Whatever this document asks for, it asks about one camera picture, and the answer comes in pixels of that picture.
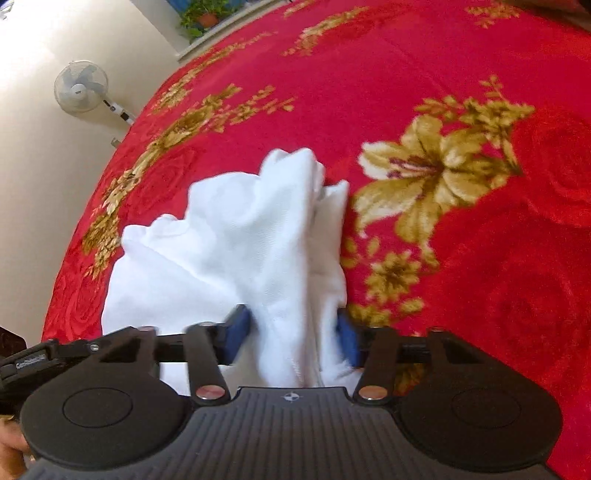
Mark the green potted plant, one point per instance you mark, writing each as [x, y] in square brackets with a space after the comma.
[205, 16]

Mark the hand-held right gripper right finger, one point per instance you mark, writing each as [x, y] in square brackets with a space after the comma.
[347, 339]

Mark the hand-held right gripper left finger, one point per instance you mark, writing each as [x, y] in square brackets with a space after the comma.
[238, 334]

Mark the white standing fan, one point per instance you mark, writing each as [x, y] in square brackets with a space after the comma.
[81, 86]

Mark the white small garment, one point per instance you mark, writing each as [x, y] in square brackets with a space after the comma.
[231, 240]

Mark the blue curtain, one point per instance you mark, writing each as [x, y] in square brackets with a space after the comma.
[175, 3]

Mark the red floral blanket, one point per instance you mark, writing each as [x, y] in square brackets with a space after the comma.
[485, 300]

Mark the person's left hand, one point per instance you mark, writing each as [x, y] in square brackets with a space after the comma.
[10, 443]

